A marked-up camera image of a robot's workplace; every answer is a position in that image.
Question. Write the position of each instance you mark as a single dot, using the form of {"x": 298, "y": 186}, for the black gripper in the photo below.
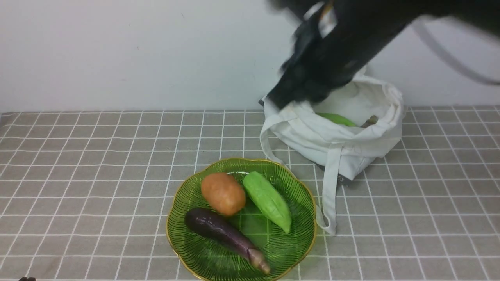
{"x": 331, "y": 46}

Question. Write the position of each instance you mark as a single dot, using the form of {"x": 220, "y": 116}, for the white cloth tote bag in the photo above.
{"x": 343, "y": 151}

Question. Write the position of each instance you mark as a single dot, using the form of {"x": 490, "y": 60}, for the orange-brown potato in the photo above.
{"x": 223, "y": 193}

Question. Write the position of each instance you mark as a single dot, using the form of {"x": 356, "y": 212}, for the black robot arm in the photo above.
{"x": 393, "y": 16}

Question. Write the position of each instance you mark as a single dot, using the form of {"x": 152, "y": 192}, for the green loofah in bag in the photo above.
{"x": 338, "y": 119}

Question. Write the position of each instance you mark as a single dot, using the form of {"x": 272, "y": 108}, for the brown vegetable in bag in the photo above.
{"x": 370, "y": 122}

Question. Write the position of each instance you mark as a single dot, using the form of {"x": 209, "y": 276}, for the green loofah on plate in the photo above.
{"x": 268, "y": 200}

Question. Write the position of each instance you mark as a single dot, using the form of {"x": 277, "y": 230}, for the purple eggplant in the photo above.
{"x": 209, "y": 224}

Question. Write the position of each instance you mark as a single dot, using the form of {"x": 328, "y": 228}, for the green glass ribbed plate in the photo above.
{"x": 209, "y": 260}

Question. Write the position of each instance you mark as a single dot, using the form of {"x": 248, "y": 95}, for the grey checked tablecloth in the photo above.
{"x": 85, "y": 196}

